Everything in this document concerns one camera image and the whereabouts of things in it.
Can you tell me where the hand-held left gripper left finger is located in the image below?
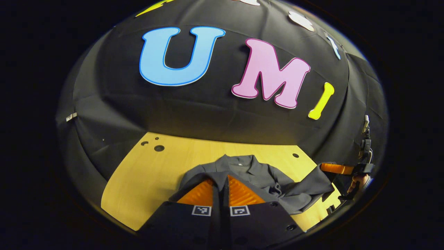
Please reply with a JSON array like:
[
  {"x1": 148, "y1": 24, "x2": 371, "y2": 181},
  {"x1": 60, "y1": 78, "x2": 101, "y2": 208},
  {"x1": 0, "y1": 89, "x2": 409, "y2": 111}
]
[{"x1": 137, "y1": 175, "x2": 222, "y2": 249}]

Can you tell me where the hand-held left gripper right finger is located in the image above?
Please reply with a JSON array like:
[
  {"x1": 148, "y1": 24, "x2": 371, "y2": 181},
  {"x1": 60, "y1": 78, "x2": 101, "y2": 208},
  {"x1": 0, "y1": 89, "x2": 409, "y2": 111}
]
[{"x1": 222, "y1": 175, "x2": 307, "y2": 249}]

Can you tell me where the black backdrop cloth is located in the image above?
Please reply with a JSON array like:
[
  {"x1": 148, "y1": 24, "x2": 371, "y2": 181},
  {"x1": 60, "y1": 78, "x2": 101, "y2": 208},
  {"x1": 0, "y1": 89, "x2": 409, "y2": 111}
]
[{"x1": 55, "y1": 0, "x2": 389, "y2": 195}]

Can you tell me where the grey shirt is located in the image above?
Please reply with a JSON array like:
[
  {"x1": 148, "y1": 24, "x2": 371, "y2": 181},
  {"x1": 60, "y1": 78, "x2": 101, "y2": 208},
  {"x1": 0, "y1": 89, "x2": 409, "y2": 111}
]
[{"x1": 169, "y1": 155, "x2": 335, "y2": 216}]

